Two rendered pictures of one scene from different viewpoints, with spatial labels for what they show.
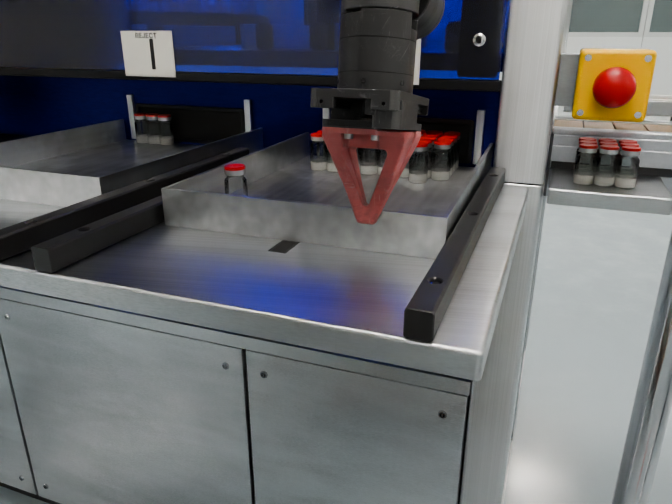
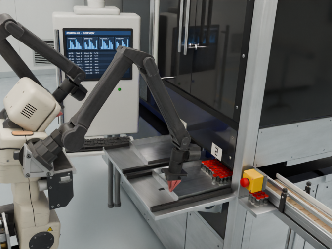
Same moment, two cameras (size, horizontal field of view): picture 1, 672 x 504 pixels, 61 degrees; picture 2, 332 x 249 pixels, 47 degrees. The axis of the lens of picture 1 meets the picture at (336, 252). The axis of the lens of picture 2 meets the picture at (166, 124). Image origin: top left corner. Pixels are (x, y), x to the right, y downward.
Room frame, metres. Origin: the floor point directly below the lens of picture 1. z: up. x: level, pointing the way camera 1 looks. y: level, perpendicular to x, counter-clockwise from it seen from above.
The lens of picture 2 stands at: (-0.67, -0.96, 1.82)
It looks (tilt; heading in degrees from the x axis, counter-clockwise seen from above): 22 degrees down; 42
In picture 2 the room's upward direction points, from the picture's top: 3 degrees clockwise
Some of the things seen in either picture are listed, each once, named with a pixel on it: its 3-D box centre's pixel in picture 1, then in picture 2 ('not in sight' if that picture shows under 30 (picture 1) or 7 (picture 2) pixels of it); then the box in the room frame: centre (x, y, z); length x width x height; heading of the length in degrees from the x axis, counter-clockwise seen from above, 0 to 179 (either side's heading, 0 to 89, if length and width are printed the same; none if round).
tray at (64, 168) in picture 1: (115, 154); (166, 148); (0.75, 0.29, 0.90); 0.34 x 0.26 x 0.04; 159
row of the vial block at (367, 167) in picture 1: (377, 156); (212, 173); (0.71, -0.05, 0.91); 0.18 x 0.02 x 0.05; 70
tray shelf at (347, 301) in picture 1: (196, 200); (169, 169); (0.63, 0.16, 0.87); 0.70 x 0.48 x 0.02; 69
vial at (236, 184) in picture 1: (236, 190); not in sight; (0.54, 0.10, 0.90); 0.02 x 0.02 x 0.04
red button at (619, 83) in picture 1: (613, 87); (245, 182); (0.61, -0.29, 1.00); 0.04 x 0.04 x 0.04; 69
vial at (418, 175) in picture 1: (418, 162); (214, 179); (0.66, -0.10, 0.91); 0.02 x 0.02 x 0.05
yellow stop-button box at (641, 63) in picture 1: (611, 83); (253, 180); (0.65, -0.30, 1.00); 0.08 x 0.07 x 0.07; 159
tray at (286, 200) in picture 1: (355, 177); (196, 178); (0.62, -0.02, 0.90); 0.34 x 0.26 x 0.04; 160
